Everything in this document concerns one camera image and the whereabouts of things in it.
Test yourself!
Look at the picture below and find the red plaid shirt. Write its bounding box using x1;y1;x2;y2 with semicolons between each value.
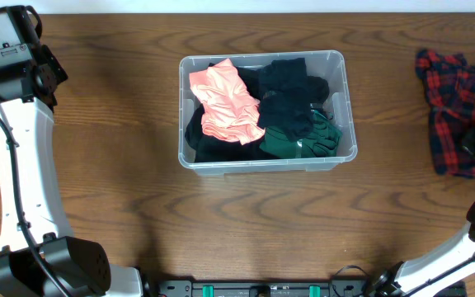
415;49;475;179

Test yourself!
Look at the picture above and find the green cloth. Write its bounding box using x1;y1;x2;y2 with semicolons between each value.
260;111;342;159

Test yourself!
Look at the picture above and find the black cloth with band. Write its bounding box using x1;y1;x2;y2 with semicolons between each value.
308;76;330;108

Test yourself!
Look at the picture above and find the dark cloth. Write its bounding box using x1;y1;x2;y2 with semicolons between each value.
258;58;313;142

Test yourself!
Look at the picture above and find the large black shirt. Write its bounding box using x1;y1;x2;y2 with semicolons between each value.
184;62;282;163

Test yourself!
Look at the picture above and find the pink cloth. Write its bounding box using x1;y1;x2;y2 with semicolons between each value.
189;59;266;145

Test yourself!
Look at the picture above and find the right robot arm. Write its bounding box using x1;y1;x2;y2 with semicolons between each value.
364;201;475;296

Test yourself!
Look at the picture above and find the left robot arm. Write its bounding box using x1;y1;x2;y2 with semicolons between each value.
0;6;144;296

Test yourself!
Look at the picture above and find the clear plastic storage bin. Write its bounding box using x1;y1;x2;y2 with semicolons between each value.
178;50;358;176

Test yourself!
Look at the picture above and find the left black cable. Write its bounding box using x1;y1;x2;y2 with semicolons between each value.
0;94;72;297

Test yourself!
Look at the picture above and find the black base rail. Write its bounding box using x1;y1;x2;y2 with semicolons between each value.
157;280;366;297

